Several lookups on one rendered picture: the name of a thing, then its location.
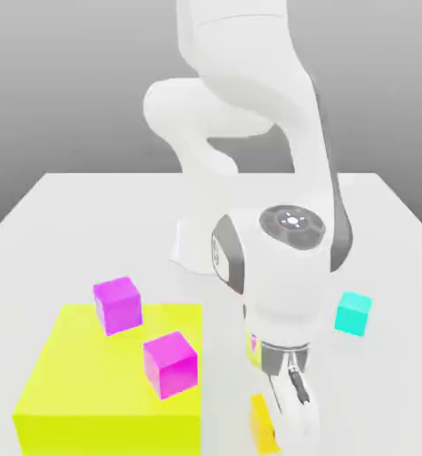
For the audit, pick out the small cyan cube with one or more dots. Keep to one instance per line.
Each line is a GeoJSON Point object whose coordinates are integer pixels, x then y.
{"type": "Point", "coordinates": [352, 314]}

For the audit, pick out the small magenta cube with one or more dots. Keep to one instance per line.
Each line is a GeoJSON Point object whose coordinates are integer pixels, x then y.
{"type": "Point", "coordinates": [172, 365]}
{"type": "Point", "coordinates": [120, 306]}

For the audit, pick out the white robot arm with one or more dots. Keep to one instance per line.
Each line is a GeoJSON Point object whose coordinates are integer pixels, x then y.
{"type": "Point", "coordinates": [285, 278]}

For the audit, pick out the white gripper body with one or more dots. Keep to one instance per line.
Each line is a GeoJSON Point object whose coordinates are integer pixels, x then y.
{"type": "Point", "coordinates": [298, 422]}

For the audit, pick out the large yellow box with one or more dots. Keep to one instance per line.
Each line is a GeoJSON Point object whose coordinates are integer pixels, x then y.
{"type": "Point", "coordinates": [90, 392]}

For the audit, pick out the small orange cube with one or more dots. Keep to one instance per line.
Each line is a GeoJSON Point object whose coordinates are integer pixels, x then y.
{"type": "Point", "coordinates": [262, 425]}

